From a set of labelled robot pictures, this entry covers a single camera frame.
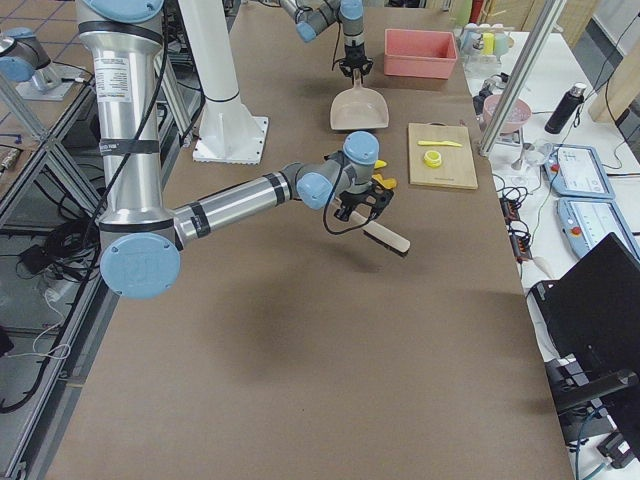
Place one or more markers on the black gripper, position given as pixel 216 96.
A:
pixel 354 54
pixel 351 201

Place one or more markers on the yellow toy corn cob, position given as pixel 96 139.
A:
pixel 389 183

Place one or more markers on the beige brush with black bristles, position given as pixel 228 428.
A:
pixel 382 235

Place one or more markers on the pink plastic bin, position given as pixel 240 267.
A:
pixel 419 53

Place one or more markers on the yellow lemon slice toy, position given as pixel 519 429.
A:
pixel 432 159

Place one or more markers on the yellow plastic knife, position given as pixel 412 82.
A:
pixel 445 143

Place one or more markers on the upper teach pendant tablet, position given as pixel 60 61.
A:
pixel 576 171

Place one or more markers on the teach pendant tablet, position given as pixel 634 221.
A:
pixel 576 171
pixel 586 221

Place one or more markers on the lower teach pendant tablet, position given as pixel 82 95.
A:
pixel 586 221

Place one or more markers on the black water bottle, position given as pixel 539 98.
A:
pixel 567 106

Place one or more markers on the black laptop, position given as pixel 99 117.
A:
pixel 592 312

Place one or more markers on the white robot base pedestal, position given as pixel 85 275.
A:
pixel 228 132

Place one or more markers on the aluminium frame post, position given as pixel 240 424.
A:
pixel 525 63

